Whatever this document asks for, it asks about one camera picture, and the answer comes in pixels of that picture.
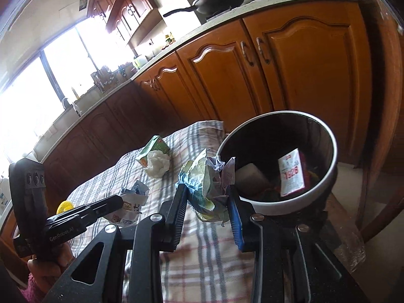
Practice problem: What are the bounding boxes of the white blue carton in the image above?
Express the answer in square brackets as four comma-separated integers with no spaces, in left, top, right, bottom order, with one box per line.
[104,180,149,228]

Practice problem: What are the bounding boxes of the wooden lower cabinets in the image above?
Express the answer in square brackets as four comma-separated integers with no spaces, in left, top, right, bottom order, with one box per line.
[35,0,373,203]

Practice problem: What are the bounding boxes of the green drink carton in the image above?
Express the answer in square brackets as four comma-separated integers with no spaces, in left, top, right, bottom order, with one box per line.
[136,135,172,168]

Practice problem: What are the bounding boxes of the sink faucet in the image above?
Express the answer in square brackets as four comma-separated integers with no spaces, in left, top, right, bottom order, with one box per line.
[61,97,83,116]

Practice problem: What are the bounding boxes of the white foam block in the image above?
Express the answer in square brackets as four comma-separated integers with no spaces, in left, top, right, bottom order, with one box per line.
[235,163,272,197]

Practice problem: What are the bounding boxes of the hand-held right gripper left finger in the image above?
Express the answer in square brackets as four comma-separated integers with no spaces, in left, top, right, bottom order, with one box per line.
[50,183,190,303]

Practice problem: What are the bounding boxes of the wooden cabinets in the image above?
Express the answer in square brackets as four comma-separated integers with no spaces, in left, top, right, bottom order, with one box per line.
[35,0,373,203]
[87,0,158,42]

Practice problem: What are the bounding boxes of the white round trash bin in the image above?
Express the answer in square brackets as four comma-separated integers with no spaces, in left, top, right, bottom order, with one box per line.
[216,110,339,224]

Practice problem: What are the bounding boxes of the wooden upper cabinets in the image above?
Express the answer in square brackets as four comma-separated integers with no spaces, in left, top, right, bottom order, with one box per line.
[87,0,158,42]

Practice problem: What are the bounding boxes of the white kitchen countertop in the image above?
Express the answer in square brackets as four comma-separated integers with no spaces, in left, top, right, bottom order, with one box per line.
[32,0,362,163]

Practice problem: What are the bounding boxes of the person's left forearm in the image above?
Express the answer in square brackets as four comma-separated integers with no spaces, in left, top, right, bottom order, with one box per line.
[19,273,48,303]

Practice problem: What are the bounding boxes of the red white packet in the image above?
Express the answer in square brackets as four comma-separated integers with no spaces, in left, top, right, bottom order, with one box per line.
[278,148,307,197]

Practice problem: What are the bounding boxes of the utensil rack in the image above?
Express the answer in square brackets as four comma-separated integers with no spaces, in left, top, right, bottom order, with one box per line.
[91,66,112,94]

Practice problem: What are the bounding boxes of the black gas stove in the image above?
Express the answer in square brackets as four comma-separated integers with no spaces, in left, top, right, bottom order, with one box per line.
[202,5,242,23]

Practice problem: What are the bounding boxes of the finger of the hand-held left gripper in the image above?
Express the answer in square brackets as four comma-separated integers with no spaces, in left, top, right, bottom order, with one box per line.
[71,195,124,226]

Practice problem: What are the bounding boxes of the person's left hand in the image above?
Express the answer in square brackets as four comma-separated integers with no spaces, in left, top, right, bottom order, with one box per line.
[28,243,76,294]

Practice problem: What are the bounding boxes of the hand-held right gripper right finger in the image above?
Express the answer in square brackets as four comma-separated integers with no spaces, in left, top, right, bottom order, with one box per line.
[226,185,368,303]

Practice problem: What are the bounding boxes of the checked tablecloth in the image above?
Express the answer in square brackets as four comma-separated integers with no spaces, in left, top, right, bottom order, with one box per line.
[66,120,294,303]

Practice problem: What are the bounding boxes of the yellow foam fruit net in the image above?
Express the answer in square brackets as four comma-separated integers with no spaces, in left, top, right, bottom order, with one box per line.
[56,200,75,214]

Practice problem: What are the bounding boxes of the red wrapper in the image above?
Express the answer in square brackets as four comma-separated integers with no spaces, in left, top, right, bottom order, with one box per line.
[299,152,314,185]

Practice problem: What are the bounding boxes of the white crumpled tissue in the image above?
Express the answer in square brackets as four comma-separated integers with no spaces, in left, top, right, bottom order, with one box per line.
[144,150,171,177]

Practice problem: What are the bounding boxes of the light green wrapper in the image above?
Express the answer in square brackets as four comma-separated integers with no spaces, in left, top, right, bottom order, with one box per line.
[178,148,236,227]

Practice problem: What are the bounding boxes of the kitchen window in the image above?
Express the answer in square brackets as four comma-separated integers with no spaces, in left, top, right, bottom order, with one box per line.
[0,22,133,168]

